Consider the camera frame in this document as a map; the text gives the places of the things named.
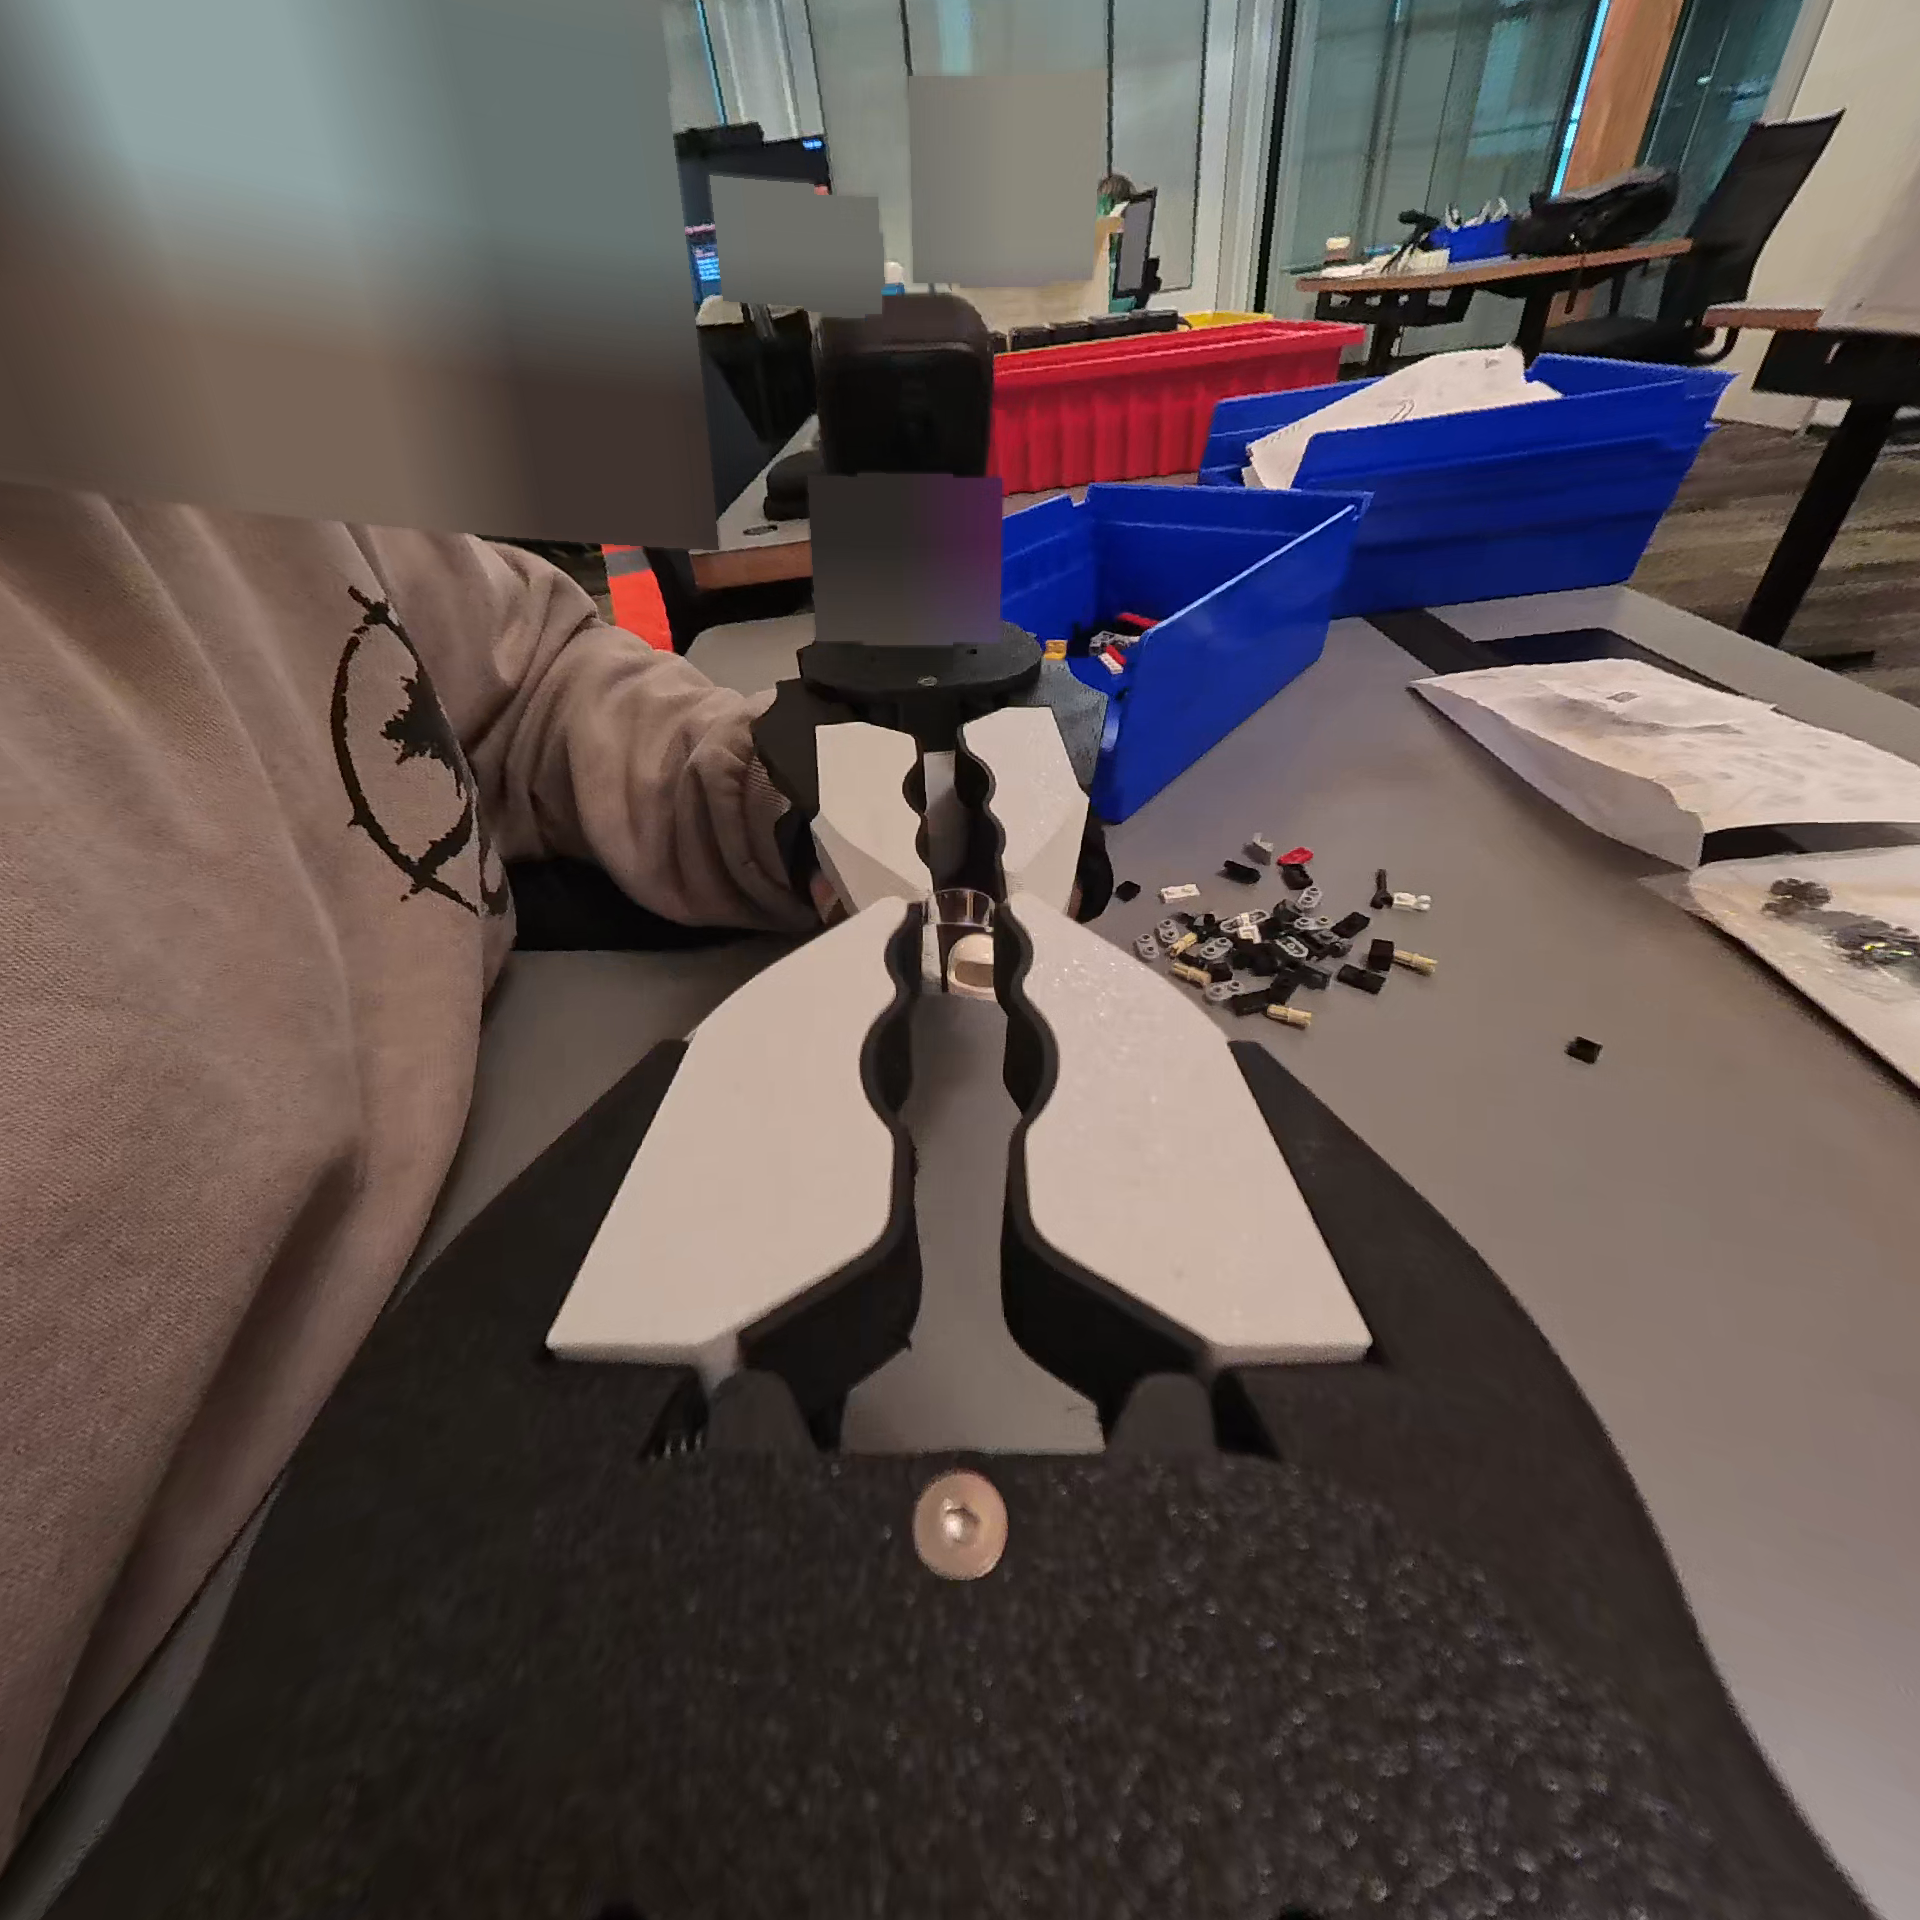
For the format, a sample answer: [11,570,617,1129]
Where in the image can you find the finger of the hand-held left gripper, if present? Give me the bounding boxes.
[948,703,1095,916]
[810,719,935,916]

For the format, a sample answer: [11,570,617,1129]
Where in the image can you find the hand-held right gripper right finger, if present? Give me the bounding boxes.
[994,892,1377,1451]

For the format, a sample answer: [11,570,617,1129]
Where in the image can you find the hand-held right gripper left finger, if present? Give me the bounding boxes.
[544,897,923,1451]

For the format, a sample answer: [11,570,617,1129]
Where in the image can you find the instruction booklet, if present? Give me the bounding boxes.
[1821,194,1920,338]

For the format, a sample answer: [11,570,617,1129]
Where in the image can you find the person's left forearm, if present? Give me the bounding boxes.
[359,533,819,934]

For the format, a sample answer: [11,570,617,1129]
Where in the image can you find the wooden background desk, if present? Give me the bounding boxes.
[1296,241,1697,377]

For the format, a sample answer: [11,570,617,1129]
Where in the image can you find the black office chair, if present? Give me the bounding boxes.
[1560,110,1848,369]
[698,306,819,513]

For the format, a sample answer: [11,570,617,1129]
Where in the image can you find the grey side table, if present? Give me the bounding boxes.
[719,421,819,549]

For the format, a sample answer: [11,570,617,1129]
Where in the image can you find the red plastic bin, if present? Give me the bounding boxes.
[991,317,1365,493]

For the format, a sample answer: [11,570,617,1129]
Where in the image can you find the black cloth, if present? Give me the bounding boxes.
[503,854,819,953]

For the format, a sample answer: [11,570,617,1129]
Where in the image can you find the computer monitor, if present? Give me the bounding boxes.
[675,127,834,309]

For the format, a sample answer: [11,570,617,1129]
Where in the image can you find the pile of small bricks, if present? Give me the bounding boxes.
[1132,839,1443,1037]

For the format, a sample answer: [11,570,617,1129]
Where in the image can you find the white paper sheets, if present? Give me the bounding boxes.
[1242,345,1561,490]

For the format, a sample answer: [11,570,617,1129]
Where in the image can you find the wide blue plastic bin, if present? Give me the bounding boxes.
[1200,353,1736,617]

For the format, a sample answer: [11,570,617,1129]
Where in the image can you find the beige hoodie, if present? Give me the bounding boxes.
[0,481,519,1863]

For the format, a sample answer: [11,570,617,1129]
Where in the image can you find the printed white paper bag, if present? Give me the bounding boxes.
[1410,657,1920,873]

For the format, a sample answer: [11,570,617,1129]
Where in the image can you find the clear bag of black parts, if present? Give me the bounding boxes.
[1641,847,1920,1087]

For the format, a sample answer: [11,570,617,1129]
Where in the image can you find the wooden column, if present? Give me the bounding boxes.
[1560,0,1673,196]

